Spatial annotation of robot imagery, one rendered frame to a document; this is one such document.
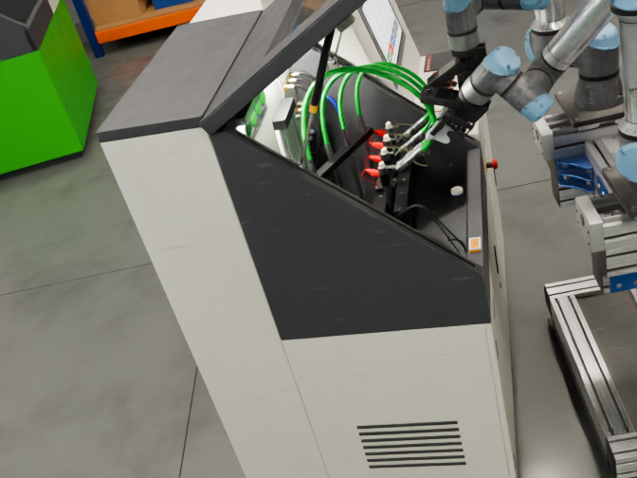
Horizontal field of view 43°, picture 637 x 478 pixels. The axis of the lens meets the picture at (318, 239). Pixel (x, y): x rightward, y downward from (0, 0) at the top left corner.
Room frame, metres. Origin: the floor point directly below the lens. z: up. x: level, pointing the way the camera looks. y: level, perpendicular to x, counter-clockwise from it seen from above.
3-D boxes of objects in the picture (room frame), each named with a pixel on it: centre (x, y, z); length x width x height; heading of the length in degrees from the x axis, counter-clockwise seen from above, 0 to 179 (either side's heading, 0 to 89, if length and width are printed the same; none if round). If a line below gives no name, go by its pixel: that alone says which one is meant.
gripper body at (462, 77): (1.93, -0.50, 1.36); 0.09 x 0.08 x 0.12; 72
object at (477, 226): (1.95, -0.46, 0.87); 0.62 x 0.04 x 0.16; 162
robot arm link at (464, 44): (1.93, -0.49, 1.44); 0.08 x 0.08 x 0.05
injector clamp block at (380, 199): (2.13, -0.27, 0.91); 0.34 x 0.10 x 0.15; 162
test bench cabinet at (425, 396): (2.03, -0.20, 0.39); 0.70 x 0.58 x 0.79; 162
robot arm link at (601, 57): (2.17, -0.93, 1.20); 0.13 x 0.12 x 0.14; 43
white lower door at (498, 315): (1.94, -0.47, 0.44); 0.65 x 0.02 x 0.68; 162
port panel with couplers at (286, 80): (2.33, -0.05, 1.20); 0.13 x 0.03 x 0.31; 162
